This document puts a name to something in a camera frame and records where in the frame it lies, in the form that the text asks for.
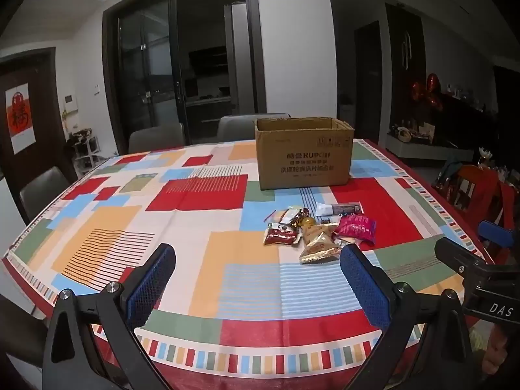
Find grey dining chair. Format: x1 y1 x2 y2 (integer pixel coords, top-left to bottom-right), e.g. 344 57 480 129
217 113 291 144
19 166 72 225
128 122 186 155

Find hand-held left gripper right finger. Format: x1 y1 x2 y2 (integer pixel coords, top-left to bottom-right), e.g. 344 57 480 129
340 243 477 390

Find dark sideboard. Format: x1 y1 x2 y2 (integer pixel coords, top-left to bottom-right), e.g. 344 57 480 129
435 91 501 152

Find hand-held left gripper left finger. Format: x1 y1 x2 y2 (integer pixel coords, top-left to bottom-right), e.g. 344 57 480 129
42 243 177 390

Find red foil balloons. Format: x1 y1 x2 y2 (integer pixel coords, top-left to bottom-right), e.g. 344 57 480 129
410 73 444 111

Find gold snack packet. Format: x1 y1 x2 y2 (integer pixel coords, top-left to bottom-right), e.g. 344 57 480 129
299 231 345 265

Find brown candy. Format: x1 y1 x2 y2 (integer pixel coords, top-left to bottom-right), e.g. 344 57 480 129
289 207 311 228

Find dark brown door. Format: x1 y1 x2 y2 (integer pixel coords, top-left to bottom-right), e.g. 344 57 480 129
0 46 79 179

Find brown cardboard box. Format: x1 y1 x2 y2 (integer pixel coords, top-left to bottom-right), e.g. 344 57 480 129
254 117 355 191

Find dark hallway door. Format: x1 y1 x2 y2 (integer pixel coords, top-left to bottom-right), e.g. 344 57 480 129
353 20 385 139

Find wooden chair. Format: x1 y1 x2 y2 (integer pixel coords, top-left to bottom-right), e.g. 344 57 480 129
434 164 504 228

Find glass sliding door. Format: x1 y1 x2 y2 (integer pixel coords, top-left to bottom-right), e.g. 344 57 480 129
101 0 267 159

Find red door poster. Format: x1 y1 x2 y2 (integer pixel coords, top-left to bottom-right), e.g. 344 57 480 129
5 83 35 155

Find colourful patchwork tablecloth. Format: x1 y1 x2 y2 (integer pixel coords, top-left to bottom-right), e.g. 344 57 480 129
0 138 488 390

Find white shelf rack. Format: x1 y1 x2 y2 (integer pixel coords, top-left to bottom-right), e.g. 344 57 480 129
67 128 100 172

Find red cloth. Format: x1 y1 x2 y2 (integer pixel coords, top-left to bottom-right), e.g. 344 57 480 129
459 166 520 254

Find pink snack packet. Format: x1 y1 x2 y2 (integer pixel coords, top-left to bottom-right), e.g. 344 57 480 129
332 214 377 247

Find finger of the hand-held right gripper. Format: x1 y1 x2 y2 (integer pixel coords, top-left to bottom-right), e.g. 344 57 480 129
434 236 494 290
478 220 520 253

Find red snack packet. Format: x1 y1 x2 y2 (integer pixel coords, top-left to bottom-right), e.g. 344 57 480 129
263 223 302 247

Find grey refrigerator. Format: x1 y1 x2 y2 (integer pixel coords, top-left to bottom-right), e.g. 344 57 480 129
224 2 255 115

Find long white dark snack packet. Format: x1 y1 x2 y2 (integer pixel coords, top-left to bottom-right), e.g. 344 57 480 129
315 201 363 216

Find dark tall cabinet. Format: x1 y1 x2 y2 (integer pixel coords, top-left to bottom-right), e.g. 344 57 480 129
386 3 427 131

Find green cloth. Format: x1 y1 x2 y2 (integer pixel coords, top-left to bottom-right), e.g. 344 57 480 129
441 156 464 184

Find white low bench cabinet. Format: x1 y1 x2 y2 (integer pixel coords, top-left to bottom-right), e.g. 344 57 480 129
386 132 474 164

